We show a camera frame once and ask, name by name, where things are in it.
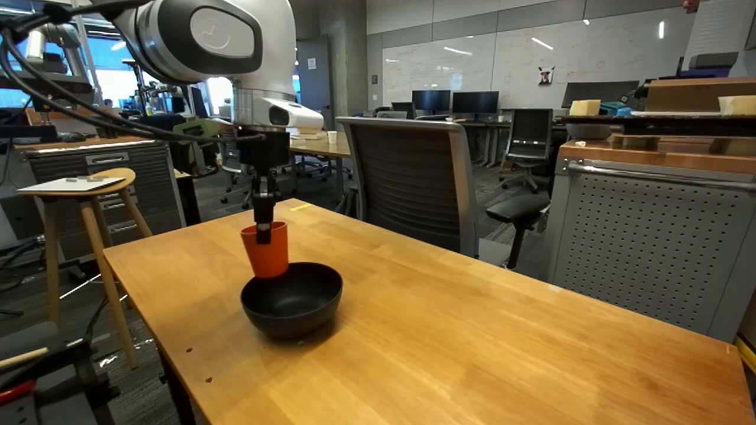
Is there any orange cup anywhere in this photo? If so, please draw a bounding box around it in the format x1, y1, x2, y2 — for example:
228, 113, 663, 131
240, 221, 290, 279

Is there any black bowl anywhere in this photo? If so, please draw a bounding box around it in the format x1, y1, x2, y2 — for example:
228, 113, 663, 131
240, 261, 344, 341

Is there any grey bowl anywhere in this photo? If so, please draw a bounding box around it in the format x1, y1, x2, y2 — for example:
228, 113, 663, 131
565, 123, 612, 141

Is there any wooden table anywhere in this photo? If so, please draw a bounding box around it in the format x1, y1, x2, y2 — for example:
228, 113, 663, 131
289, 132, 353, 198

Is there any grey door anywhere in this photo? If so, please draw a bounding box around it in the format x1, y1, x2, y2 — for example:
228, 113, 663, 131
295, 38, 332, 129

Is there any grey drawer cabinet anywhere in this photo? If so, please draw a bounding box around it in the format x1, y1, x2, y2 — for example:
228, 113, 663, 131
14, 138, 187, 261

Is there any grey mesh office chair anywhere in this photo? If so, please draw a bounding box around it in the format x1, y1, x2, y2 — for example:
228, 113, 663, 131
335, 116, 552, 270

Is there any wooden stool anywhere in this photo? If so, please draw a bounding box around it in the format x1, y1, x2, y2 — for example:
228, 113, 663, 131
17, 168, 154, 370

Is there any white sheet of paper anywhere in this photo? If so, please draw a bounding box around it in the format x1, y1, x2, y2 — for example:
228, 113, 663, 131
17, 176, 126, 194

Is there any row of monitors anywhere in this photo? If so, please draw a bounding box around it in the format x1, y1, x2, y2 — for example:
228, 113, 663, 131
411, 89, 500, 116

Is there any whiteboard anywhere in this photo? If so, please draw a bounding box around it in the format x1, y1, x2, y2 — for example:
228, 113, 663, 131
382, 6, 699, 111

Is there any black office chair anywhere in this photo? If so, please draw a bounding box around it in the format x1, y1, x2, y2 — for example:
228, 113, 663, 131
498, 107, 555, 194

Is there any dark monitor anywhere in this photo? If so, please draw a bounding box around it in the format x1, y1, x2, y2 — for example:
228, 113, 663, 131
561, 80, 640, 109

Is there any grey perforated metal cart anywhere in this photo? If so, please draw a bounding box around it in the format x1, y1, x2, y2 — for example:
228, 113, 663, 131
546, 140, 756, 344

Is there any cardboard box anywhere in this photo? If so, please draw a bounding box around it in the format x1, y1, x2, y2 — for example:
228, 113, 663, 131
645, 77, 756, 113

